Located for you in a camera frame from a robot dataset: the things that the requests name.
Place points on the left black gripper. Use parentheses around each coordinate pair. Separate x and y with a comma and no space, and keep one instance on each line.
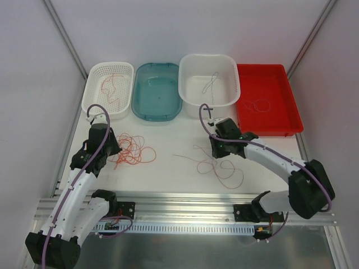
(113,147)

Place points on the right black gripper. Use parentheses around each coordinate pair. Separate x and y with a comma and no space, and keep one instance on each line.
(216,148)

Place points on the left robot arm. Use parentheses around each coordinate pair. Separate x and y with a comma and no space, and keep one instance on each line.
(58,242)

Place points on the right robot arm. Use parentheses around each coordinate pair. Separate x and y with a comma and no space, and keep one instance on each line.
(309,188)

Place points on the red plastic tray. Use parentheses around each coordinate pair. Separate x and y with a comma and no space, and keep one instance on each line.
(266,105)

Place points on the white plastic tub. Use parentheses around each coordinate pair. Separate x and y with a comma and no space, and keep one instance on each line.
(212,79)

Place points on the white perforated basket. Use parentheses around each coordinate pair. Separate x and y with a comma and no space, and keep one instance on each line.
(110,84)

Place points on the teal transparent plastic bin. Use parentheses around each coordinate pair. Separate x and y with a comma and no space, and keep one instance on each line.
(155,96)

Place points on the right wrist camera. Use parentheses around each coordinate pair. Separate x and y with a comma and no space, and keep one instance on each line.
(213,121)

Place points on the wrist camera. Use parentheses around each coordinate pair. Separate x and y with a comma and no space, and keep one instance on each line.
(97,119)
(213,121)

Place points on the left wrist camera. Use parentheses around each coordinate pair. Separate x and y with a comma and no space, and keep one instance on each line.
(97,119)

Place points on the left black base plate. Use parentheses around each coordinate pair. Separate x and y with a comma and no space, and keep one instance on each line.
(125,209)

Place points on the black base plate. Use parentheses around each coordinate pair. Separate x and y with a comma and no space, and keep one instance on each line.
(125,209)
(246,213)

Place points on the aluminium mounting rail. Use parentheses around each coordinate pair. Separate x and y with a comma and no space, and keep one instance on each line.
(187,208)

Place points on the white slotted cable duct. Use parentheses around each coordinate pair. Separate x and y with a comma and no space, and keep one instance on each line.
(197,229)

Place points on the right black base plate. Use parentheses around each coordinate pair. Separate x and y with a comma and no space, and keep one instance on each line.
(246,213)

